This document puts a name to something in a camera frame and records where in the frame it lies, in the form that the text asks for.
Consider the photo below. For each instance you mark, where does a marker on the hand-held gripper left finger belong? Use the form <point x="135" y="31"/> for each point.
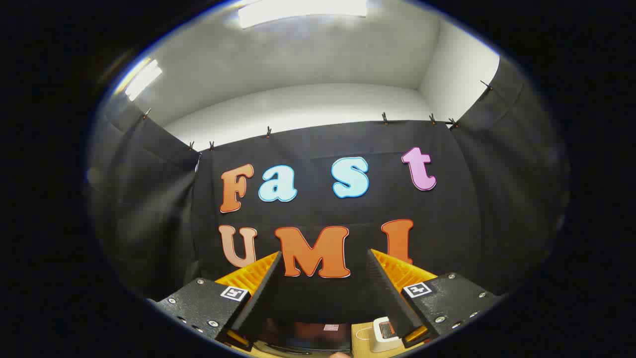
<point x="263" y="298"/>

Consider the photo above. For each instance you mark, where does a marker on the short ceiling light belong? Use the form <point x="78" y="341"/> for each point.
<point x="144" y="79"/>

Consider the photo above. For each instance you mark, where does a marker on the white pop-up toaster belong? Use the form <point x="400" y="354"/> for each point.
<point x="383" y="340"/>

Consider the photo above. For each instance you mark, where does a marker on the long ceiling light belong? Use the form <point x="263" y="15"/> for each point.
<point x="298" y="10"/>

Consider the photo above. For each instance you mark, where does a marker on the black toaster oven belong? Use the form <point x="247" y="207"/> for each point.
<point x="303" y="338"/>

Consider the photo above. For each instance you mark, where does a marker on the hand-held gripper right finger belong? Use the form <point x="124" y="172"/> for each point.
<point x="387" y="298"/>

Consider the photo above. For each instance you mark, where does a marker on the row of cloth clips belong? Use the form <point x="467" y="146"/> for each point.
<point x="384" y="118"/>

